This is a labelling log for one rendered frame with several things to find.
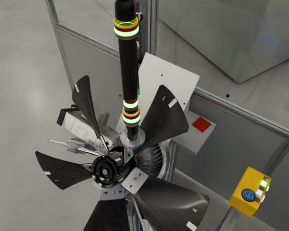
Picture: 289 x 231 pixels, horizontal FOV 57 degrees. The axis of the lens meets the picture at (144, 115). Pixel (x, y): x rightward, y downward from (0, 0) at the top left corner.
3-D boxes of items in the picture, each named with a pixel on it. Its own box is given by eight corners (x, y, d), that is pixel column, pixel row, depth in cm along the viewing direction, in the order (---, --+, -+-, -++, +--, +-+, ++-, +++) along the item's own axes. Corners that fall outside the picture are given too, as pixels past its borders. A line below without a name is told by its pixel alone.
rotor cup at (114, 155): (108, 142, 107) (88, 148, 95) (141, 150, 100) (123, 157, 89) (105, 177, 109) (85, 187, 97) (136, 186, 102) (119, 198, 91)
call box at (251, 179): (241, 176, 120) (248, 165, 112) (263, 189, 117) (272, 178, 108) (226, 205, 112) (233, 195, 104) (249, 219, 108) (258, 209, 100)
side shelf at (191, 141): (163, 100, 169) (163, 97, 166) (214, 127, 155) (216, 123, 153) (140, 124, 156) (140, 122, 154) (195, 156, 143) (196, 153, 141)
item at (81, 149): (112, 160, 110) (49, 141, 125) (113, 155, 110) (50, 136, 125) (109, 162, 108) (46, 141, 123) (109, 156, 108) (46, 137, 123)
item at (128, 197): (129, 206, 123) (130, 191, 122) (140, 210, 121) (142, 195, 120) (120, 212, 116) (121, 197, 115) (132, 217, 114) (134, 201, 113)
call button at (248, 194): (245, 189, 106) (246, 187, 105) (254, 194, 105) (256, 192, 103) (241, 196, 104) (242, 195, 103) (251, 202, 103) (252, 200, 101)
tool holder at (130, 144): (121, 123, 79) (119, 100, 71) (145, 123, 79) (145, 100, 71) (119, 148, 73) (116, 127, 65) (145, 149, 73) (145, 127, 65)
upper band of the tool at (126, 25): (115, 27, 50) (114, 13, 48) (138, 27, 50) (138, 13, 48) (113, 41, 48) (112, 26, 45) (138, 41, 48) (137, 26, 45)
